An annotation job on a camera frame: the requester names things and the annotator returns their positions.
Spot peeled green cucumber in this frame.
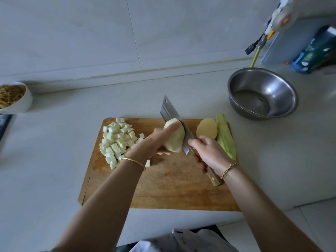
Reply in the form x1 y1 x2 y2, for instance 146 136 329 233
215 113 237 161

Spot wooden cutting board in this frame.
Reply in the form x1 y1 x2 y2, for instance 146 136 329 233
78 117 241 211

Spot dark green bottle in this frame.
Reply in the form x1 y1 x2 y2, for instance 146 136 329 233
291 26 336 75

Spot deep stainless steel bowl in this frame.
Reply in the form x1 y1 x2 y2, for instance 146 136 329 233
227 68 299 121

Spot black gas stove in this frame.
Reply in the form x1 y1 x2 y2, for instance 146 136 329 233
0 114 12 142

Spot white patterned garment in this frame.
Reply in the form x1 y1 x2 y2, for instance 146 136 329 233
128 228 239 252

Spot peeled yellow potato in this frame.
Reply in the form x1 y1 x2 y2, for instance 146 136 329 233
196 118 218 141

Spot dark green trousers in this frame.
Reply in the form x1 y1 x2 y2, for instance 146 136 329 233
114 224 226 252

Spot person's left forearm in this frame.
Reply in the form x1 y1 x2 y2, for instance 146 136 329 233
52 157 147 252

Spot person's left hand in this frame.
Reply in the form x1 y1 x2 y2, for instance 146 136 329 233
126 122 182 163

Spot braided cord bracelet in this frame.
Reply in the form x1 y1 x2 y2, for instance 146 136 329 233
220 161 239 181

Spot person's right forearm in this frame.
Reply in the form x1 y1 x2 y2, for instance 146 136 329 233
222 164 323 252

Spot pale green cabbage vegetable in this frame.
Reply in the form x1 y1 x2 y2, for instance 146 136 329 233
99 118 151 170

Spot person's right hand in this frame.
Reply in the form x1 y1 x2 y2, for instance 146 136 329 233
188 136 234 174

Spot light blue plastic board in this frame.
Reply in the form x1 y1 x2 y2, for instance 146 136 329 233
261 15 336 66

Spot cleaver with wooden handle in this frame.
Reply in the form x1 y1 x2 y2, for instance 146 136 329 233
160 95 224 187

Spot gold bangle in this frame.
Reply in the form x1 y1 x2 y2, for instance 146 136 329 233
121 157 147 171

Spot pile of white diced vegetable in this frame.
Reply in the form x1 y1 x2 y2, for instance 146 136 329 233
163 118 186 153

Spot white bowl of noodles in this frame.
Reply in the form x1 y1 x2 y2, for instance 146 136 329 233
0 82 33 114

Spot wall tap with hose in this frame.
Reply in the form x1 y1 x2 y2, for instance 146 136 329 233
245 34 268 56

